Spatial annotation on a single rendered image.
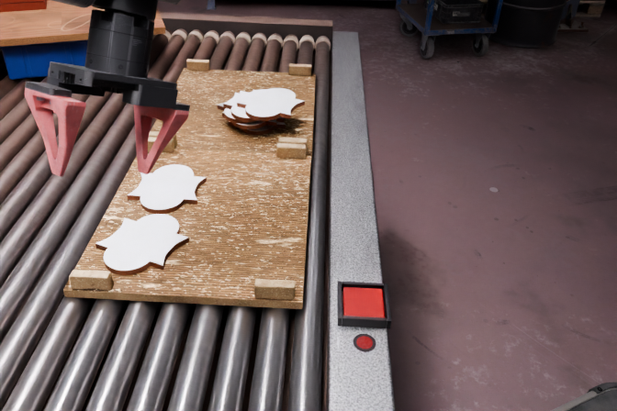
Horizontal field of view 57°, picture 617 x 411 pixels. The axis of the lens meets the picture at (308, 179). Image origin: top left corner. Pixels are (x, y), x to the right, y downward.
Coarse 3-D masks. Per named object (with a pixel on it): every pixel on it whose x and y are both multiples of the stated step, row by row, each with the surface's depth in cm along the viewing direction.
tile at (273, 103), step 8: (272, 88) 128; (280, 88) 128; (256, 96) 124; (264, 96) 124; (272, 96) 125; (280, 96) 125; (288, 96) 125; (240, 104) 122; (248, 104) 121; (256, 104) 121; (264, 104) 121; (272, 104) 122; (280, 104) 122; (288, 104) 122; (296, 104) 122; (304, 104) 124; (248, 112) 118; (256, 112) 118; (264, 112) 118; (272, 112) 118; (280, 112) 119; (288, 112) 119; (264, 120) 117
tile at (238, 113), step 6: (258, 90) 129; (240, 96) 126; (246, 96) 127; (228, 102) 124; (234, 102) 124; (234, 108) 122; (240, 108) 122; (234, 114) 119; (240, 114) 120; (240, 120) 119; (246, 120) 119; (252, 120) 119; (258, 120) 120
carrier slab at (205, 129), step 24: (192, 72) 149; (216, 72) 150; (240, 72) 150; (264, 72) 151; (288, 72) 151; (192, 96) 138; (216, 96) 138; (312, 96) 140; (192, 120) 128; (216, 120) 128; (288, 120) 129; (312, 120) 130; (192, 144) 119; (216, 144) 119; (240, 144) 120; (264, 144) 120; (312, 144) 121
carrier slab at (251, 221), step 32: (160, 160) 114; (192, 160) 114; (224, 160) 114; (256, 160) 115; (288, 160) 115; (128, 192) 104; (224, 192) 105; (256, 192) 106; (288, 192) 106; (192, 224) 97; (224, 224) 97; (256, 224) 98; (288, 224) 98; (96, 256) 90; (192, 256) 90; (224, 256) 91; (256, 256) 91; (288, 256) 91; (64, 288) 84; (128, 288) 84; (160, 288) 84; (192, 288) 85; (224, 288) 85
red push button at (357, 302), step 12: (348, 288) 87; (360, 288) 87; (372, 288) 87; (348, 300) 85; (360, 300) 85; (372, 300) 85; (348, 312) 83; (360, 312) 83; (372, 312) 83; (384, 312) 83
